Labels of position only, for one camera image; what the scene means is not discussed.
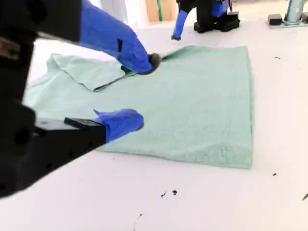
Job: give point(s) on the brown cardboard box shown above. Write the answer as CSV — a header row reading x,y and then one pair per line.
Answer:
x,y
166,10

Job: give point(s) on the black clamp block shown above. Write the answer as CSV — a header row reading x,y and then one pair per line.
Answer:
x,y
275,19

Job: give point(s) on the green t-shirt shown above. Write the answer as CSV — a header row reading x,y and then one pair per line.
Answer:
x,y
180,108

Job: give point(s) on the steel base plate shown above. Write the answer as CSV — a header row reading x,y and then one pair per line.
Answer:
x,y
288,26

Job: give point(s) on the steel post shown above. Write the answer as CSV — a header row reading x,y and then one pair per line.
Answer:
x,y
294,10

